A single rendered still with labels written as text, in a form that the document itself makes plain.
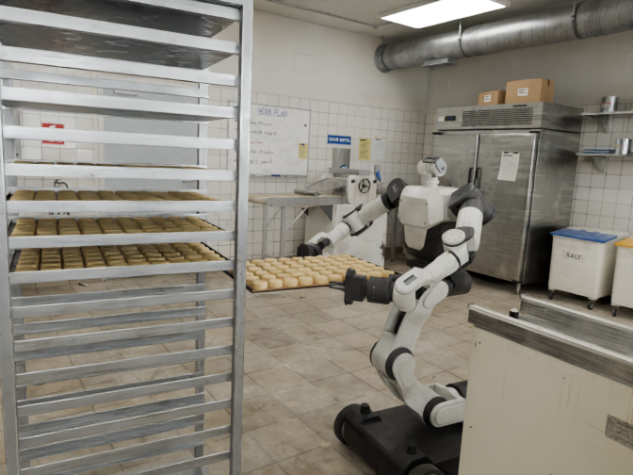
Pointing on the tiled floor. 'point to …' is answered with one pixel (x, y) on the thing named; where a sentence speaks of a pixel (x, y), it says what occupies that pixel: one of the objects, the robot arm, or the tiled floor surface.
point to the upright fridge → (460, 166)
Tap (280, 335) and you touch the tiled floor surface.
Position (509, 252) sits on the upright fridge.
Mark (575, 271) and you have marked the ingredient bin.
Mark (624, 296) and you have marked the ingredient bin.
